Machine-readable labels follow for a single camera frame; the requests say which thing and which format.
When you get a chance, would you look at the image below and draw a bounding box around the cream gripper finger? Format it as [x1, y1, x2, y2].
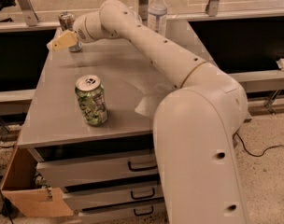
[47, 30, 78, 51]

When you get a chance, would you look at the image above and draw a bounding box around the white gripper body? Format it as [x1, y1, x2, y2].
[73, 12, 103, 43]

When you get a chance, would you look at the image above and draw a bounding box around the silver blue redbull can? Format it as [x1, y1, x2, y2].
[58, 11, 81, 52]

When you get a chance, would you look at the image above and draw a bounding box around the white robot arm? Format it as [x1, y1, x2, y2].
[48, 0, 249, 224]

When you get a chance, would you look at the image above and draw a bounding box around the green camouflage soda can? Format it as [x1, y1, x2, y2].
[75, 75, 108, 126]

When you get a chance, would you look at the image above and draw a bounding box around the clear plastic water bottle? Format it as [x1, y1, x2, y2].
[148, 0, 167, 35]

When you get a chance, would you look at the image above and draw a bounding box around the grey drawer cabinet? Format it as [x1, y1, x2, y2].
[16, 18, 253, 224]

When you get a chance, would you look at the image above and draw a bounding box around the top grey drawer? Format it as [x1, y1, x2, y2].
[36, 150, 158, 188]

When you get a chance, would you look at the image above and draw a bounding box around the grey drawer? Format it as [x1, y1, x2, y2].
[78, 200, 165, 224]
[64, 182, 163, 210]
[36, 150, 158, 188]

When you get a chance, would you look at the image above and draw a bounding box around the brown cardboard box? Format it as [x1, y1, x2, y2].
[1, 147, 74, 217]

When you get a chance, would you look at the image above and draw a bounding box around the middle grey drawer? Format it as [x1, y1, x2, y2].
[64, 182, 163, 210]

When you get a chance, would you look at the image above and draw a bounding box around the bottom grey drawer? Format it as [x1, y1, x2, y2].
[78, 200, 165, 224]

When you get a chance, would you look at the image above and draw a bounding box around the metal railing post middle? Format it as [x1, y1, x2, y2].
[138, 0, 149, 21]

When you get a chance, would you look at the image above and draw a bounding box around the metal railing post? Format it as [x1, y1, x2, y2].
[138, 0, 149, 21]
[206, 0, 220, 17]
[17, 0, 38, 26]

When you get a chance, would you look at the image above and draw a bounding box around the metal railing post left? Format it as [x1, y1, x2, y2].
[17, 0, 38, 26]

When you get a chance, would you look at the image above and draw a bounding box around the metal railing post right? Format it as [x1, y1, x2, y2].
[206, 0, 220, 17]

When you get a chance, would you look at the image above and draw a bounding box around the black floor cable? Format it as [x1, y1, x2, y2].
[234, 132, 284, 158]

